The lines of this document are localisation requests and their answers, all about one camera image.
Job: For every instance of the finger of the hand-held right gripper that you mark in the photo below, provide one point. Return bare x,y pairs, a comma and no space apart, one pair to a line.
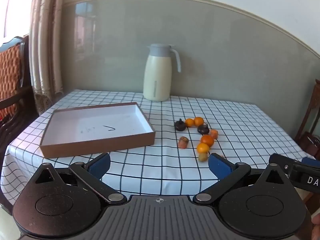
281,161
311,161

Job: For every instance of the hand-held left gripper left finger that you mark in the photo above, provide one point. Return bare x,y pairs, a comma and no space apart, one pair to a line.
99,166

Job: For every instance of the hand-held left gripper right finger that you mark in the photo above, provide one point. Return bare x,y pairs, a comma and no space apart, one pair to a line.
220,166

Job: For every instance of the small orange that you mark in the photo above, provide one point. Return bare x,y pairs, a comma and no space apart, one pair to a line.
207,140
199,121
202,148
189,122

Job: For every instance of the brown cardboard box tray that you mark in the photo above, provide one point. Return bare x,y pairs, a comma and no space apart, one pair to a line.
100,130

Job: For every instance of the carrot piece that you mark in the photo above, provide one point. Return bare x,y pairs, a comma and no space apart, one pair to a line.
214,133
183,142

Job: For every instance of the person's right hand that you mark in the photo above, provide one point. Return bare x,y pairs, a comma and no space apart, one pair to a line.
316,227

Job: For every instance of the small green-brown kiwi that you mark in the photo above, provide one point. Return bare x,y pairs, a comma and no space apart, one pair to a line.
203,157

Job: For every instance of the dark wooden chair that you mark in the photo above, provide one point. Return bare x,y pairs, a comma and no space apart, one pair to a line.
308,130

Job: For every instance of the white black checkered tablecloth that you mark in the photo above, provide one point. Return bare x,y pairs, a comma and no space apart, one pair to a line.
155,160

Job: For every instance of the cream thermos jug grey lid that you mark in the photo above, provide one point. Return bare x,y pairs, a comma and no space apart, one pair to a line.
157,77

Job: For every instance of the wooden chair orange cushion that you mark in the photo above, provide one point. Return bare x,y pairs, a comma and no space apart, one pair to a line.
11,85

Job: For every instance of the beige embroidered curtain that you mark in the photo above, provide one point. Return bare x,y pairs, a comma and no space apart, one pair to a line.
46,55

